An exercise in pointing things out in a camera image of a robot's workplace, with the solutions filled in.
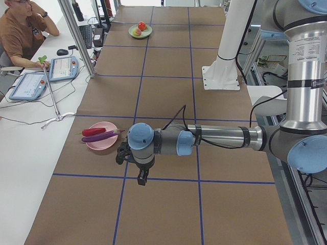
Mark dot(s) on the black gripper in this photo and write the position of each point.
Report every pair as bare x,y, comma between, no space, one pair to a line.
143,167

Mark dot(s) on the purple eggplant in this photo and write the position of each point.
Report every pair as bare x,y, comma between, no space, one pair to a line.
102,136

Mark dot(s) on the red chili pepper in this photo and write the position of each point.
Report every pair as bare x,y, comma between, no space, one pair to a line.
92,131

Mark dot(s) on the peach fruit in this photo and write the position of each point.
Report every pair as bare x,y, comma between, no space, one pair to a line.
136,32

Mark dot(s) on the red tomato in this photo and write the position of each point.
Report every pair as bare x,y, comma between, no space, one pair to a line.
142,26

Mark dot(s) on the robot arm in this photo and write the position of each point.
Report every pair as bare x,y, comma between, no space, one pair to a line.
300,140

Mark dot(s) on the pink plate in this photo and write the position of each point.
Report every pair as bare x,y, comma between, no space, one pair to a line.
103,144

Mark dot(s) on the far teach pendant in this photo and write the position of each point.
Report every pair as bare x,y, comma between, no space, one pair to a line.
63,68

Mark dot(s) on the teach pendant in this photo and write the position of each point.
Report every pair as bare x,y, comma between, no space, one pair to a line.
30,87
63,68

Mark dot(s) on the near teach pendant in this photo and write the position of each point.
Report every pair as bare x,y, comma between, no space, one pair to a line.
30,87

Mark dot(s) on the light green plate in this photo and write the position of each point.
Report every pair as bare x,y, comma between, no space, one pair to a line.
147,32

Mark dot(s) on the black computer mouse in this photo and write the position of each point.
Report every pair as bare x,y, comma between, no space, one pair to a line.
62,52

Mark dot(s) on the white plastic chair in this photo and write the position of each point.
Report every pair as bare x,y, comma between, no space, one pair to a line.
275,106

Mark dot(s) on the black keyboard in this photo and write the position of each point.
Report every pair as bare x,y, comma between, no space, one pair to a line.
86,33

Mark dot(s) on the seated person brown shirt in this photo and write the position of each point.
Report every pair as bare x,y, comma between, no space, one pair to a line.
22,27

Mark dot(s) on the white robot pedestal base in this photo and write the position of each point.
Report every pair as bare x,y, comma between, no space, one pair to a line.
222,74

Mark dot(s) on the green handled grabber stick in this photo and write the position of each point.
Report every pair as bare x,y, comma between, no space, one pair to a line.
58,117

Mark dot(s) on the aluminium frame post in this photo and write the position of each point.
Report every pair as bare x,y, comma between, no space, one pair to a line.
74,30

